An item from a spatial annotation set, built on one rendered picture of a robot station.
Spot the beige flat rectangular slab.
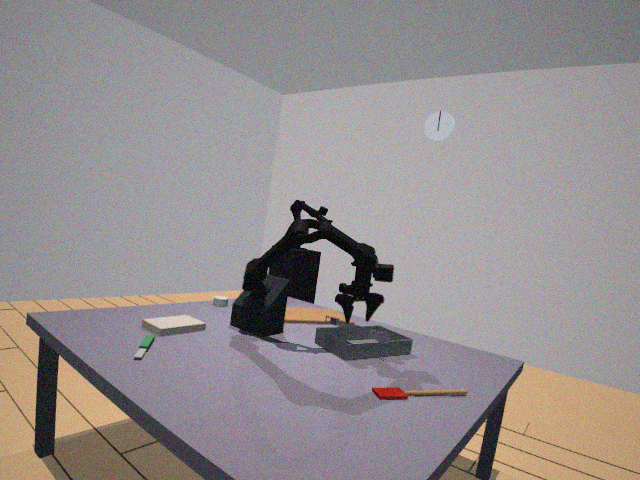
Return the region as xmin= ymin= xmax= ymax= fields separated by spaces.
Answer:
xmin=142 ymin=315 xmax=206 ymax=336

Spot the light wooden board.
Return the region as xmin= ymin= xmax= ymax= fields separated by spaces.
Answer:
xmin=284 ymin=307 xmax=346 ymax=324

